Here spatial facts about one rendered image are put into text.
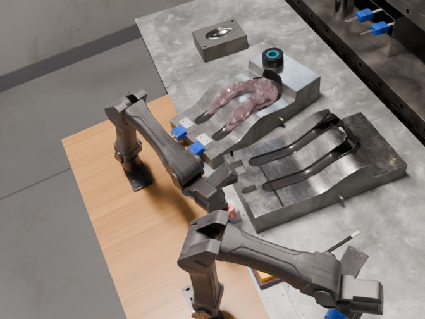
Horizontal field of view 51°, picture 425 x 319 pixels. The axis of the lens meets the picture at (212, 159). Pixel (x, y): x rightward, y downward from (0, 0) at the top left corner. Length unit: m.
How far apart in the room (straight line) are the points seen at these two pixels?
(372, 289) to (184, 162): 0.53
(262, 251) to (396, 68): 1.23
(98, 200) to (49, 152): 1.50
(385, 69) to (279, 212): 0.84
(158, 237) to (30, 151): 1.82
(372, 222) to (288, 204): 0.26
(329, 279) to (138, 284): 0.64
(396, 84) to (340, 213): 0.64
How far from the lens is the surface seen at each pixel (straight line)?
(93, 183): 1.61
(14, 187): 2.94
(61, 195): 2.74
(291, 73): 1.67
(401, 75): 1.89
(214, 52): 1.94
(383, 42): 1.96
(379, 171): 1.44
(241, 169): 1.42
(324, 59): 1.91
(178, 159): 1.13
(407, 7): 1.81
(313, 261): 0.88
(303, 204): 1.34
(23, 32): 3.51
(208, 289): 1.03
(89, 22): 3.57
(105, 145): 1.72
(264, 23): 2.14
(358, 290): 0.93
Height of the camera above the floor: 1.96
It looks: 49 degrees down
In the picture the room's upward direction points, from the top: 12 degrees counter-clockwise
